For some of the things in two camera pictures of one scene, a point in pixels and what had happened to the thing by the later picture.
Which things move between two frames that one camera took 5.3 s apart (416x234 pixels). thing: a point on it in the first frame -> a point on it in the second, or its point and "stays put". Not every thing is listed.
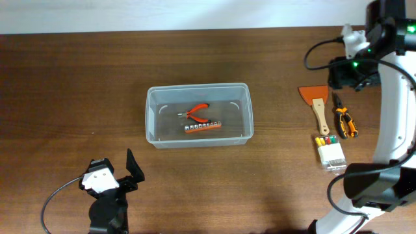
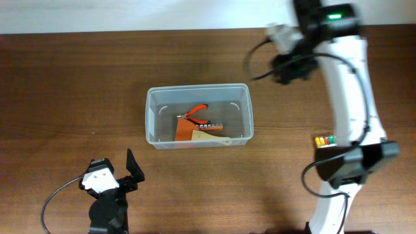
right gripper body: [357, 75] -> [297, 69]
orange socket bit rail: [202, 127] stays put
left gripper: [134, 171] stays put
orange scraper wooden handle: [316, 96] -> [184, 129]
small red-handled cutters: [190, 111] stays put
